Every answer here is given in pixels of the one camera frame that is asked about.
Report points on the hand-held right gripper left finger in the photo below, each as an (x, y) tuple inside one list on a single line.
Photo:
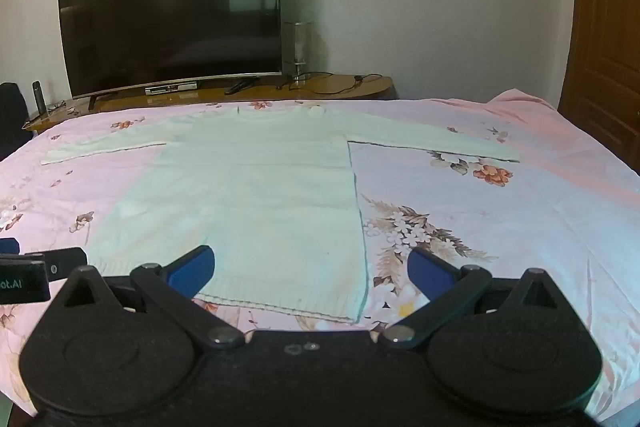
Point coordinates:
[(192, 274)]

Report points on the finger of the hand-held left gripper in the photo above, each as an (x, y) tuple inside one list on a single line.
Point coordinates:
[(9, 246), (65, 264)]

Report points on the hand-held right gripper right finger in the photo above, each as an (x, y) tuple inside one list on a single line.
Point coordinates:
[(430, 274)]

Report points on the white knitted sweater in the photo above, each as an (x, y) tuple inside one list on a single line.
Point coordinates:
[(250, 187)]

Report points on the pink floral bed sheet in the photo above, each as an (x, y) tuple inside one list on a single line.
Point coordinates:
[(500, 232)]

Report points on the black chair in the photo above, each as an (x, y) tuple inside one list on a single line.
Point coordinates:
[(10, 117)]

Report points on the silver set-top box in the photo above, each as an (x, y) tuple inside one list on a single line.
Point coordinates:
[(170, 88)]

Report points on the black remote control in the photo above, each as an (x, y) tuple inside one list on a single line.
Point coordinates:
[(238, 86)]

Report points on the wooden television stand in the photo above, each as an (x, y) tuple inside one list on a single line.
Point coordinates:
[(345, 87)]

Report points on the clear glass vase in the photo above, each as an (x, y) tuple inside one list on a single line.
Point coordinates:
[(298, 47)]

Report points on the black flat screen television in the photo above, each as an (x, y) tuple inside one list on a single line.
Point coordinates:
[(170, 7)]

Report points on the brown wooden door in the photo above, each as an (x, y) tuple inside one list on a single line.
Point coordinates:
[(605, 32)]

